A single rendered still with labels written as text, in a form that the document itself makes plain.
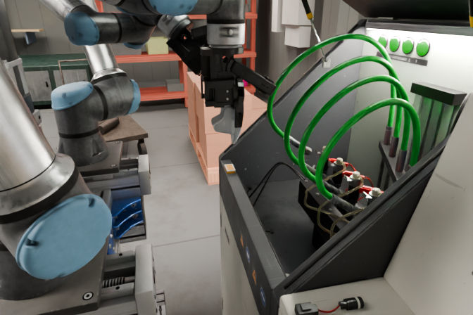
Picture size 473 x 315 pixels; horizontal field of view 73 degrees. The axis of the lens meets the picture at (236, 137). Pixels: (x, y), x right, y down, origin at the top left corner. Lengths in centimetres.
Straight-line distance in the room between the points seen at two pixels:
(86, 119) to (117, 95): 12
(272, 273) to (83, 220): 43
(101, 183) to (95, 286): 51
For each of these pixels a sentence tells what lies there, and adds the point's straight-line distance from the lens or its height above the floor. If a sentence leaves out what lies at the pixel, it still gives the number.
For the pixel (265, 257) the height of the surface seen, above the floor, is 95.
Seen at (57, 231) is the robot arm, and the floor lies 123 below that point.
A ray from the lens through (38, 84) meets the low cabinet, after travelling 593.
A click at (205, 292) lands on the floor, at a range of 200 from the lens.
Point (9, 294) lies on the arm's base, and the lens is 67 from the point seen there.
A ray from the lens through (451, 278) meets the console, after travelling 65.
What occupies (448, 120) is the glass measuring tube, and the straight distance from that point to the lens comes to 97.
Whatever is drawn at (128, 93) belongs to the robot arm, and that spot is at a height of 123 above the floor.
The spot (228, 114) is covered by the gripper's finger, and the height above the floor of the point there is 127.
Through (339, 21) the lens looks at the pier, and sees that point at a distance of 338.
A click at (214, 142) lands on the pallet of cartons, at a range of 281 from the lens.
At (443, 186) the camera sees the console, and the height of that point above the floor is 120.
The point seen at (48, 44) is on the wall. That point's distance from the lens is 774.
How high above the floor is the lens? 147
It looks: 22 degrees down
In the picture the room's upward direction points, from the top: straight up
